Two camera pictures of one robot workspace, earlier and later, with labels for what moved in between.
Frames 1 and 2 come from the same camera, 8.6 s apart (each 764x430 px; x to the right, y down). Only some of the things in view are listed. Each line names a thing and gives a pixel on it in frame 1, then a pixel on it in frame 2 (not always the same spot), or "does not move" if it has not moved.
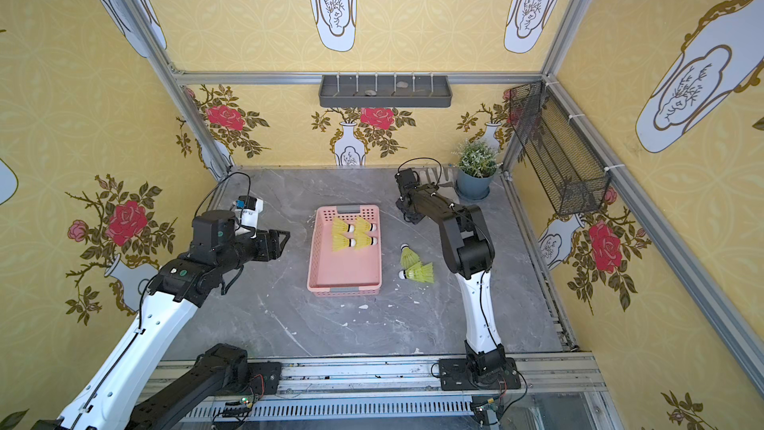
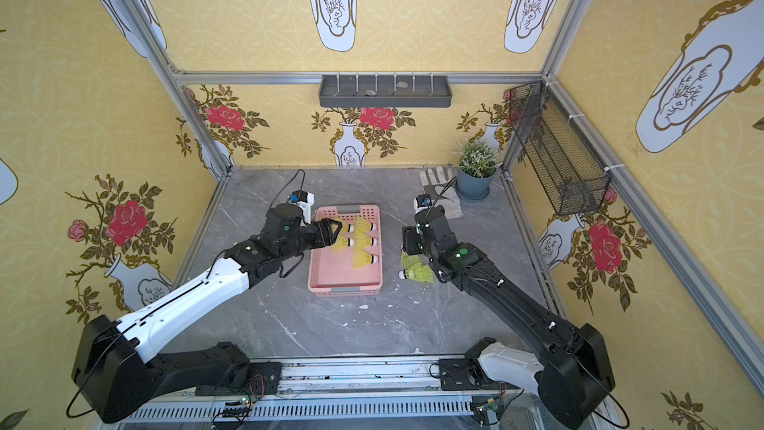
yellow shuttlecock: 420,272 does not move
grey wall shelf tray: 385,91 does not move
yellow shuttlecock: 340,242 does not move
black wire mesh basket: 572,175 does not move
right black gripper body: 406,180 → 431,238
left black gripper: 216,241 → 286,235
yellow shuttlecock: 408,258 → 362,259
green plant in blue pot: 478,163 does not move
